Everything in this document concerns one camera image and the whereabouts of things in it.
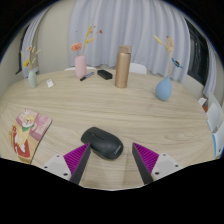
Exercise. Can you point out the blue marker pen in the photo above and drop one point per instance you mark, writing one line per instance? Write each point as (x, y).
(86, 76)

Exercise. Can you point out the row of white-blue chairs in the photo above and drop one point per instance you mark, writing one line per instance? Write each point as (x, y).
(216, 126)

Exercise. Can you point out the dark window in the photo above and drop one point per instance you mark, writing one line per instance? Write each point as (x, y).
(20, 56)
(197, 53)

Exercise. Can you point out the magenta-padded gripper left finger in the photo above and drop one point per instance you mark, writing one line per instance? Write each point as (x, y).
(58, 165)

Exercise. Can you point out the green vase with yellow flowers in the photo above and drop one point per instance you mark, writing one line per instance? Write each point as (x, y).
(32, 80)

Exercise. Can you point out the narrow white curtain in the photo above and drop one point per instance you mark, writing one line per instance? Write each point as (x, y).
(211, 73)
(33, 36)

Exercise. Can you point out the gold metal drink bottle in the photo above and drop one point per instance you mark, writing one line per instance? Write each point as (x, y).
(123, 68)

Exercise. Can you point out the blue vase with dried flowers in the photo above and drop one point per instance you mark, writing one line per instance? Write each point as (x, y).
(163, 89)

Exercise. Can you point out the wide white curtain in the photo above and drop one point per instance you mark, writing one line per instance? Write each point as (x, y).
(133, 30)

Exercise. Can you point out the pink vase with orange flowers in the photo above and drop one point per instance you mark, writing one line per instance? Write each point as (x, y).
(80, 66)

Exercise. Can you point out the small black box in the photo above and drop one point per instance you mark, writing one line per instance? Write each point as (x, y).
(105, 74)

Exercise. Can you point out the small white remote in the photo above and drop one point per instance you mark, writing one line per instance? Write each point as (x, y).
(50, 83)

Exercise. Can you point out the cartoon dog print mouse pad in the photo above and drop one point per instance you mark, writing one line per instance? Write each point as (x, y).
(28, 133)

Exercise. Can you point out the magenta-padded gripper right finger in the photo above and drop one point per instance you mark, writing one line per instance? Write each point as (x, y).
(165, 165)

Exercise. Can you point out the black computer mouse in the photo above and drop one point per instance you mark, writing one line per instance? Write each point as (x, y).
(101, 141)

